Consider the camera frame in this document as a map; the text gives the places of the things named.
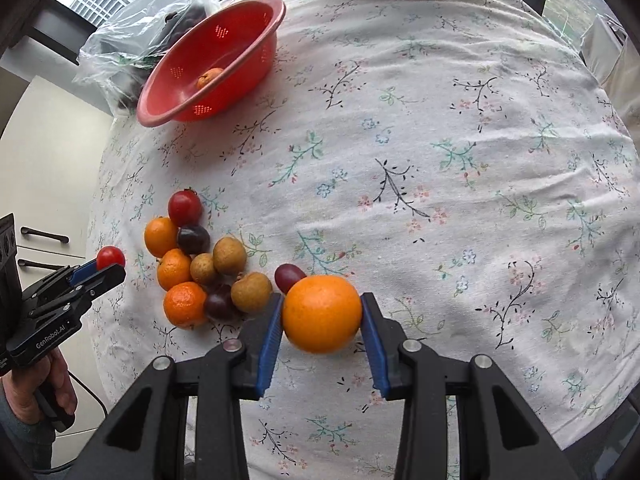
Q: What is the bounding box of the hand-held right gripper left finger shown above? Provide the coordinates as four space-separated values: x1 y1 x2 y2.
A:
70 292 285 480

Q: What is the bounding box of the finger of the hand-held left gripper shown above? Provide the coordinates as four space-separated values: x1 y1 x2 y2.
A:
20 257 103 307
30 265 127 322

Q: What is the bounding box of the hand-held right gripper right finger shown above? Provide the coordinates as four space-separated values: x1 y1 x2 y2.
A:
360 292 581 480

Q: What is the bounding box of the small red cherry tomato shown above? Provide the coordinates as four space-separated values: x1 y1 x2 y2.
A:
96 246 126 271

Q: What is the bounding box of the brown longan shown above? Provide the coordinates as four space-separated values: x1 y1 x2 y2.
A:
213 236 248 276
190 253 219 285
230 272 274 313

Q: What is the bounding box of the large orange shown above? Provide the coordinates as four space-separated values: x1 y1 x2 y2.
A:
281 275 363 355

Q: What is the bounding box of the dark purple cherry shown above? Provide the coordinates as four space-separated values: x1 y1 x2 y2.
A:
204 285 236 321

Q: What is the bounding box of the small mandarin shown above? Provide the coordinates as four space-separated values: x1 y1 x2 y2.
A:
157 248 193 292
196 67 226 91
163 281 208 330
144 216 180 258

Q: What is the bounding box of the red plastic colander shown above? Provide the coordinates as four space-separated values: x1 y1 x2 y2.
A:
136 0 287 128

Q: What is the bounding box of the person's left forearm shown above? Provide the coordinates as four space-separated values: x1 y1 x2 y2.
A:
0 375 57 463

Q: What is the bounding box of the person's left hand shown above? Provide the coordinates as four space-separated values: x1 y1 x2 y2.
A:
10 347 79 413

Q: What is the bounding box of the red tomato with stem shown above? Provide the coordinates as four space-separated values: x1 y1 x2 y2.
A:
167 188 203 227

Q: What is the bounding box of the white cabinet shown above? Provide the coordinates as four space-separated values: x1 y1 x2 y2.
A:
0 74 118 396

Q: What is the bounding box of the floral white tablecloth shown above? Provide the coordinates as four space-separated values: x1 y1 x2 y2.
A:
85 0 640 480

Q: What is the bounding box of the clear plastic bag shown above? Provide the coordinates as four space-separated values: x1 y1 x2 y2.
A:
72 0 221 116

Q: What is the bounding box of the black cabinet handle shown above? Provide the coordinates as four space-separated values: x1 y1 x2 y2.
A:
17 258 83 272
20 226 70 244

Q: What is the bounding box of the black cable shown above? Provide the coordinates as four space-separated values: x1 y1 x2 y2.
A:
67 370 109 413

